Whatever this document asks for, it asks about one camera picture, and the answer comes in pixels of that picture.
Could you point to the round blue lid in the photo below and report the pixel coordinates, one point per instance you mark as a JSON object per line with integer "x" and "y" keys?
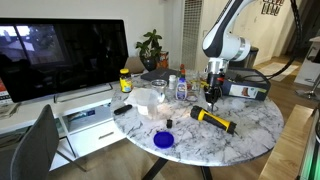
{"x": 163, "y": 139}

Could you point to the open dark grey cardboard box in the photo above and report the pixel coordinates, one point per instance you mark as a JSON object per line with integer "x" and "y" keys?
{"x": 246, "y": 85}

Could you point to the beige floor rug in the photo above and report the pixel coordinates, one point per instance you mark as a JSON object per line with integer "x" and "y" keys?
{"x": 278, "y": 70}

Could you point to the yellow and black flashlight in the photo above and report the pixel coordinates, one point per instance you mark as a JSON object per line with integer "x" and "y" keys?
{"x": 213, "y": 120}

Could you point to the black flat screen television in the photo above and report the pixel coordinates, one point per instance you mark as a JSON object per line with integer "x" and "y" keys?
{"x": 63, "y": 56}

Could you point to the white wall vent grille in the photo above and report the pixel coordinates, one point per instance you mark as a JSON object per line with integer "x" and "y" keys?
{"x": 192, "y": 33}

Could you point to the orange printed carton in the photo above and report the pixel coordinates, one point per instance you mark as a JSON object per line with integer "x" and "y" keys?
{"x": 163, "y": 60}

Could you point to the white television cabinet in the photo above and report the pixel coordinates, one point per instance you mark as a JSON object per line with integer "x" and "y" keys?
{"x": 86, "y": 130}

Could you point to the stack of magazines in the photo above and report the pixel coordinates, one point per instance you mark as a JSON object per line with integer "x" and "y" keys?
{"x": 8, "y": 106}

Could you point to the black trash can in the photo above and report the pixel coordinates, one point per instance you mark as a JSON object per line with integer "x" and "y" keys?
{"x": 248, "y": 58}

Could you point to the green potted plant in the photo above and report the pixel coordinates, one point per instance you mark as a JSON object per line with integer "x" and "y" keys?
{"x": 150, "y": 50}

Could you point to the black remote control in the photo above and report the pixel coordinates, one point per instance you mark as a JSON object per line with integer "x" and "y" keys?
{"x": 122, "y": 109}

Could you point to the black table legs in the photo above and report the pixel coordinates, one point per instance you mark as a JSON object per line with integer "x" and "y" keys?
{"x": 156, "y": 168}

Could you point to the framed wall pictures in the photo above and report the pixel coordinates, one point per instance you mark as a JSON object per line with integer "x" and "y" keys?
{"x": 272, "y": 7}

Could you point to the small white bottle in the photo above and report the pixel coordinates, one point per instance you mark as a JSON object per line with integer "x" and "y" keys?
{"x": 172, "y": 82}

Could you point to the blue label squeeze bottle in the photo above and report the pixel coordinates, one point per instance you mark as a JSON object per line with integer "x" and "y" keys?
{"x": 181, "y": 90}

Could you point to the small black cap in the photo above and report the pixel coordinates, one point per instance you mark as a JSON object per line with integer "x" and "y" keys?
{"x": 169, "y": 123}

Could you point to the dark grey chair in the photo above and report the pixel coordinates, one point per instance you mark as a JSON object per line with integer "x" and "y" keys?
{"x": 33, "y": 150}

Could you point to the clear plastic tub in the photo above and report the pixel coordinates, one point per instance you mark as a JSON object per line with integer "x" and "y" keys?
{"x": 138, "y": 98}

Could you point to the white stool chrome base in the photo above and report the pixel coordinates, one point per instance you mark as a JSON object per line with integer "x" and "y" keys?
{"x": 310, "y": 76}

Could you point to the flat yellow box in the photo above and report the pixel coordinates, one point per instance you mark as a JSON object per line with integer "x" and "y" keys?
{"x": 204, "y": 84}

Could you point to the clear glass tumbler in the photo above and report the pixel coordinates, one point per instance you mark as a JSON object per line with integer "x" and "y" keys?
{"x": 193, "y": 86}

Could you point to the round glass jar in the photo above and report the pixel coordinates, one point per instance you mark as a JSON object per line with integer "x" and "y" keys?
{"x": 158, "y": 86}

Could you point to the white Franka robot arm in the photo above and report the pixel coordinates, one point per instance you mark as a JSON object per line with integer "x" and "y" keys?
{"x": 223, "y": 36}

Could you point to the yellow vitamin bottle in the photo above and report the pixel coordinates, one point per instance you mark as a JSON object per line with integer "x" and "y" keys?
{"x": 125, "y": 81}

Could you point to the black wrist camera orange mount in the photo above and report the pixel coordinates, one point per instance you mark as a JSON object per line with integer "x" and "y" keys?
{"x": 220, "y": 80}

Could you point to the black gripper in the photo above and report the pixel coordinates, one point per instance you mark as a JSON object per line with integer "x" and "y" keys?
{"x": 213, "y": 85}

